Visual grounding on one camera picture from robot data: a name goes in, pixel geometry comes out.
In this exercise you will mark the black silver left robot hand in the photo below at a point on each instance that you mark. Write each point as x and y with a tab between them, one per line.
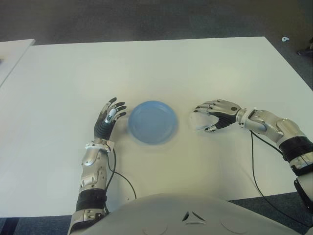
104	124

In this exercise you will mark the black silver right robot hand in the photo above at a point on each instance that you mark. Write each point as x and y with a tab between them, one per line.
225	109

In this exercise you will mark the white charger block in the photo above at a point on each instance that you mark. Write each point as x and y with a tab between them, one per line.
201	121

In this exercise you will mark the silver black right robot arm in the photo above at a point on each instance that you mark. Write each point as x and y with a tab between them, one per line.
276	124

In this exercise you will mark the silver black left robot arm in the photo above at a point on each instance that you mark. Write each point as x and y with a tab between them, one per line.
91	166

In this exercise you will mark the blue round plate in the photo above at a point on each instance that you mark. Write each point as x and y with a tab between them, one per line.
153	122

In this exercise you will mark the small white floor object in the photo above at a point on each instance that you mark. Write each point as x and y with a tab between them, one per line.
284	39

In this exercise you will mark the black shoe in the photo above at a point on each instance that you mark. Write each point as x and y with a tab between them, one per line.
305	52

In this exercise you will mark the grey robot torso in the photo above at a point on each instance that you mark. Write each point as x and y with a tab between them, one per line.
183	215

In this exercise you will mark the white side table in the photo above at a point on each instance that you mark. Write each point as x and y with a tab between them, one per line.
12	54

